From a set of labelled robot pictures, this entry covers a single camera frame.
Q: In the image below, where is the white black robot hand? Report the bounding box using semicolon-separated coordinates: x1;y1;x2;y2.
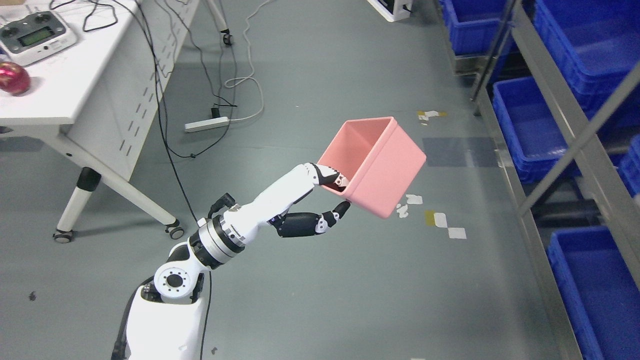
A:
220;162;350;245

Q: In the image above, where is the pink plastic storage box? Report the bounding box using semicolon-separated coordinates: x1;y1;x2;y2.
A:
317;116;426;219

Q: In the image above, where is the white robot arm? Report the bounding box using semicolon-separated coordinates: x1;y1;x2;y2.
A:
110;194;246;360

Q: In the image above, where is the steel shelf rack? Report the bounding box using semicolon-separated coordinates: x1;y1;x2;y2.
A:
471;0;640;360

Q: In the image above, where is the white power strip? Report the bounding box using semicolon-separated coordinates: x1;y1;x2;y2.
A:
183;116;230;133

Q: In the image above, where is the white office desk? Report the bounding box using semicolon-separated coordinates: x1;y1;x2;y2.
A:
1;0;199;243

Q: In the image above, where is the red ball ornament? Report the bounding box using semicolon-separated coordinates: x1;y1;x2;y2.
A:
0;61;31;96

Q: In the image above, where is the grey remote controller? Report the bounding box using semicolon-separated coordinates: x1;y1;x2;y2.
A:
0;10;78;67

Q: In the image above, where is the black cable on floor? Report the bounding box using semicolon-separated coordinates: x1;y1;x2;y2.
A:
49;0;239;223

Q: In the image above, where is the white cable on floor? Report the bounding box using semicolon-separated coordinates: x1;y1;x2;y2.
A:
224;0;275;122

